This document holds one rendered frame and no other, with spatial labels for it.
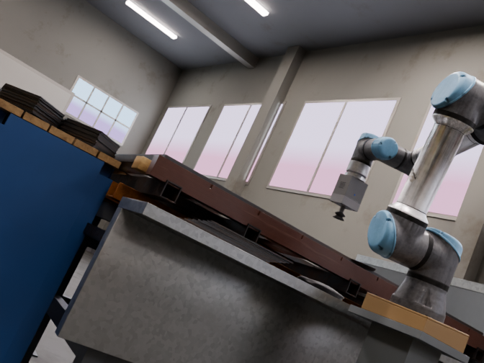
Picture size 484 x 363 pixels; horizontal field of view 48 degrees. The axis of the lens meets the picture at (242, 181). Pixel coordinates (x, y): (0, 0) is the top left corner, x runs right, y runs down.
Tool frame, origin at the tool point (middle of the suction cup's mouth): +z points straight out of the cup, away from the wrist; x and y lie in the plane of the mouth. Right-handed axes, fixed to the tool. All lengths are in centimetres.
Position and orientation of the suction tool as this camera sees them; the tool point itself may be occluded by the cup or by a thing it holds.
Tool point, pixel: (338, 218)
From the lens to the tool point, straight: 192.8
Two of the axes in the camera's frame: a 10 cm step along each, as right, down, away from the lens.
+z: -3.9, 9.1, -1.1
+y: -7.6, -3.9, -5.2
